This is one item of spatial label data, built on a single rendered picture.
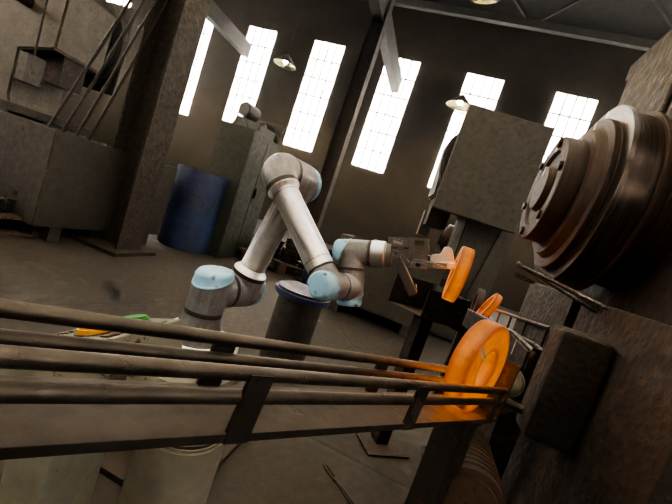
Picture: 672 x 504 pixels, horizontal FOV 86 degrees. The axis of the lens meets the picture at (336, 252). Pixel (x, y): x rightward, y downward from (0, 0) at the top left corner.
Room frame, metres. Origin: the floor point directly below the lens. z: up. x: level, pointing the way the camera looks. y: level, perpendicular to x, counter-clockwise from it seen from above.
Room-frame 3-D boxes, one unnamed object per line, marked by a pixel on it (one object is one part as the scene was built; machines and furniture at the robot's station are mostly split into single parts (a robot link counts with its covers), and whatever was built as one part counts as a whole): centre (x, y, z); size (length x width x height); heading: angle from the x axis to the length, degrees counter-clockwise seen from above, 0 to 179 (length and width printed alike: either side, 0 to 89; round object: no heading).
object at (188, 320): (1.10, 0.33, 0.41); 0.15 x 0.15 x 0.10
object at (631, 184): (0.98, -0.59, 1.11); 0.47 x 0.06 x 0.47; 166
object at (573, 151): (1.00, -0.49, 1.11); 0.28 x 0.06 x 0.28; 166
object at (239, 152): (4.44, 1.39, 0.75); 0.70 x 0.48 x 1.50; 166
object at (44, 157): (3.25, 2.40, 0.43); 1.23 x 0.93 x 0.87; 164
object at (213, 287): (1.11, 0.33, 0.53); 0.13 x 0.12 x 0.14; 152
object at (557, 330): (0.75, -0.54, 0.68); 0.11 x 0.08 x 0.24; 76
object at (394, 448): (1.54, -0.43, 0.36); 0.26 x 0.20 x 0.72; 21
